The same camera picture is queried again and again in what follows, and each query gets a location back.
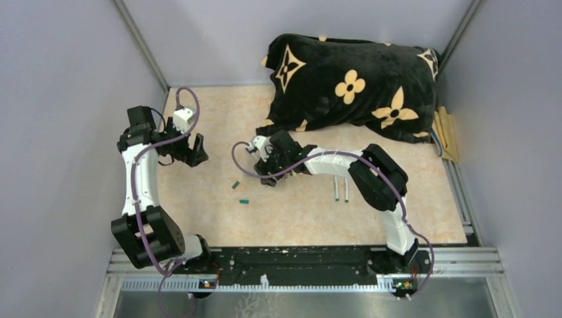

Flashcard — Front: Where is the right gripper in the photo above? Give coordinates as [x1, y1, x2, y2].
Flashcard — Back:
[254, 145, 290, 187]

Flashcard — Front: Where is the green capped white marker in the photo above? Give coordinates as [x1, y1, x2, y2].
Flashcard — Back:
[333, 176, 340, 202]

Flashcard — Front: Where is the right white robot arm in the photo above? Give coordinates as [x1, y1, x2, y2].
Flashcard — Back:
[246, 131, 418, 273]

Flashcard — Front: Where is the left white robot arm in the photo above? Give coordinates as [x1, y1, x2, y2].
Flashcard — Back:
[111, 106, 209, 269]

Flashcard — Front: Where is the black floral plush blanket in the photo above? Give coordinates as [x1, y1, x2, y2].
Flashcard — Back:
[255, 33, 441, 144]

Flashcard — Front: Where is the yellow cloth bundle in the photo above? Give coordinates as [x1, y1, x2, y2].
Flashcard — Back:
[430, 106, 460, 164]

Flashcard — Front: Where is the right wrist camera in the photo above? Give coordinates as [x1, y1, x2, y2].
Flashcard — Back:
[247, 135, 269, 155]

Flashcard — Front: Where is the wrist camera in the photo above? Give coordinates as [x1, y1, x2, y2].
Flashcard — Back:
[172, 107, 196, 134]
[247, 135, 269, 155]

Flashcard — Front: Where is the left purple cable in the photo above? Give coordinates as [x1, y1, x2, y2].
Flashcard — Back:
[130, 86, 201, 318]

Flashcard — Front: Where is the purple cable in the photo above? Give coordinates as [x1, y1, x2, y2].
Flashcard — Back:
[231, 140, 435, 301]
[130, 86, 201, 318]

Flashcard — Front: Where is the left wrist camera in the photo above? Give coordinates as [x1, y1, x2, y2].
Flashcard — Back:
[172, 107, 196, 134]

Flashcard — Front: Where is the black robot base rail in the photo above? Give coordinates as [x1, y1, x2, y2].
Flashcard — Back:
[173, 245, 432, 287]

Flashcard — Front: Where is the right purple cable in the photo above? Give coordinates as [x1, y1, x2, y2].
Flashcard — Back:
[231, 140, 435, 301]

